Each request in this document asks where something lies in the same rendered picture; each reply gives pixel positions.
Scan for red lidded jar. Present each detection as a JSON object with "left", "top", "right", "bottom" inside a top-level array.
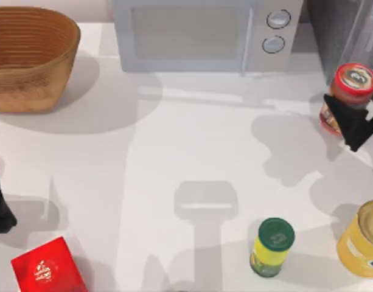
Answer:
[{"left": 319, "top": 63, "right": 373, "bottom": 136}]

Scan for pale grey microwave oven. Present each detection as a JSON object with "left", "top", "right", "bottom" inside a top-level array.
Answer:
[{"left": 111, "top": 0, "right": 304, "bottom": 76}]

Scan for grey microwave knob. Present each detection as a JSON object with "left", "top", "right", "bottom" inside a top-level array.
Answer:
[
  {"left": 261, "top": 34, "right": 286, "bottom": 55},
  {"left": 266, "top": 9, "right": 292, "bottom": 30}
]

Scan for yellow can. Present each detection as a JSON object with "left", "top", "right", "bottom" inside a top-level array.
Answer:
[{"left": 336, "top": 199, "right": 373, "bottom": 279}]

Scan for yellow jar with green lid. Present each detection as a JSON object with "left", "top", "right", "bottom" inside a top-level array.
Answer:
[{"left": 249, "top": 217, "right": 296, "bottom": 279}]

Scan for microwave oven door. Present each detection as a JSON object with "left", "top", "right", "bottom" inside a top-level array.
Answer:
[{"left": 112, "top": 0, "right": 254, "bottom": 74}]

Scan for woven wooden basket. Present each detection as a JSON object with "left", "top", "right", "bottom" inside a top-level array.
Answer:
[{"left": 0, "top": 7, "right": 82, "bottom": 114}]

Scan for red box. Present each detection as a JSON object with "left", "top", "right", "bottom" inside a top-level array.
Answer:
[{"left": 10, "top": 236, "right": 89, "bottom": 292}]

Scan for microwave door handle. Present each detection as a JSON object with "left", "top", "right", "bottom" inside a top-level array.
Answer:
[{"left": 240, "top": 7, "right": 254, "bottom": 77}]

